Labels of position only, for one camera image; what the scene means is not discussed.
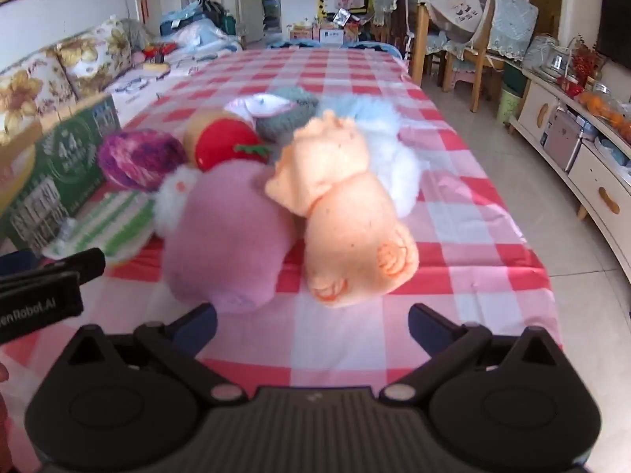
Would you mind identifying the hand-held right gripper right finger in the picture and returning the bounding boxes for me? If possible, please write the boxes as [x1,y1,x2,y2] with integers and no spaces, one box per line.
[379,303,565,405]

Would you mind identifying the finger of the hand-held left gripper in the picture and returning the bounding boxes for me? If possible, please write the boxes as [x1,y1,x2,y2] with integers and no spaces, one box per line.
[37,248,107,285]

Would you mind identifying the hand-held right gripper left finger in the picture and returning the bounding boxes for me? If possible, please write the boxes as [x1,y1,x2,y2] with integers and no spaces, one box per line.
[64,303,250,405]

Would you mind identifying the green striped towel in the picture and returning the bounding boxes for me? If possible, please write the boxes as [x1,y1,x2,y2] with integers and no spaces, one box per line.
[43,190,164,263]

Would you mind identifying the pink plush toy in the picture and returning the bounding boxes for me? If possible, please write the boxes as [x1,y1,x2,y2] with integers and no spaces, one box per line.
[155,162,297,315]

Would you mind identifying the cardboard box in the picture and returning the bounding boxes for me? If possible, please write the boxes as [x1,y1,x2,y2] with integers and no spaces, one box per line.
[0,93,124,253]

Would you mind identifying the orange pig plush toy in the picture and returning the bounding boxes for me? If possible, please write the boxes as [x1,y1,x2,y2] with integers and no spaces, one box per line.
[265,111,420,309]

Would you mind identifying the white blue fluffy plush toy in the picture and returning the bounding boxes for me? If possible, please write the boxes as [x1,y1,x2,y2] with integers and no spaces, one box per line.
[315,96,423,218]

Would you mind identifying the person's left hand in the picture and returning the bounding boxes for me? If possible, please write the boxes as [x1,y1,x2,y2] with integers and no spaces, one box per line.
[0,362,15,473]

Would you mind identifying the purple pink knitted hat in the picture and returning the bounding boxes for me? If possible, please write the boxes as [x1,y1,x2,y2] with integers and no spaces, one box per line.
[97,128,189,193]

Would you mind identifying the floral cushion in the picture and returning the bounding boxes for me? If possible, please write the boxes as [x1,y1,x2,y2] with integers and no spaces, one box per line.
[0,52,80,145]
[54,16,135,100]

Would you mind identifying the brown red plush toy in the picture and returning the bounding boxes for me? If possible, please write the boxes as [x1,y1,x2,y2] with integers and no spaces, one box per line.
[185,108,273,171]

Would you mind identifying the sofa with cartoon cover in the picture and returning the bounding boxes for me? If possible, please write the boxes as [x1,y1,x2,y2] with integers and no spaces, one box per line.
[0,15,245,151]

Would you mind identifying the white low cabinet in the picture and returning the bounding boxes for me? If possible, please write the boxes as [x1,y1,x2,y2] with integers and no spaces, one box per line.
[509,66,631,284]

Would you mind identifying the red box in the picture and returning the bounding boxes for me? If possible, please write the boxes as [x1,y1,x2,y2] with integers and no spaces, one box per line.
[143,43,177,61]

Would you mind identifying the white pink cloth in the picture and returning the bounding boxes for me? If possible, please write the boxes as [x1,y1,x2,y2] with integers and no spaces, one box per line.
[224,93,293,122]

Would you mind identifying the green waste bin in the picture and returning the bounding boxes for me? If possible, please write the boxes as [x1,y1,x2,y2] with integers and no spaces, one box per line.
[497,84,523,127]

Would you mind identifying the red checkered tablecloth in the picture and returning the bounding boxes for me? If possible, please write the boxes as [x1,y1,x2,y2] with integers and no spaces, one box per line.
[0,47,565,387]

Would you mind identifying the bag of oranges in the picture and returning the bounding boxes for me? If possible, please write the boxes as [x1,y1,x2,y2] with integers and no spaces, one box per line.
[579,89,631,142]

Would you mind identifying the blue plastic stool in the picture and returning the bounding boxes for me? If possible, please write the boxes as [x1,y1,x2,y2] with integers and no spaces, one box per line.
[340,42,401,57]

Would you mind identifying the wooden dining table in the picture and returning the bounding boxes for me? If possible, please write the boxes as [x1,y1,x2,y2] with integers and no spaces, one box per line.
[408,0,445,88]

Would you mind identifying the red artificial flowers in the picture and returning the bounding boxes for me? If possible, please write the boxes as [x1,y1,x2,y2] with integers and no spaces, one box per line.
[567,34,606,86]

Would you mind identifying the wooden dining chair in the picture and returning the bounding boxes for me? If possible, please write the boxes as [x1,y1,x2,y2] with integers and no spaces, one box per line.
[441,0,540,112]

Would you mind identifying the white printed cloth bag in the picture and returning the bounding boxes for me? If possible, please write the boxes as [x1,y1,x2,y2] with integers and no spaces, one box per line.
[428,0,495,43]

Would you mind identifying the black television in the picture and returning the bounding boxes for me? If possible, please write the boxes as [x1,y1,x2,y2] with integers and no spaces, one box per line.
[596,0,631,66]

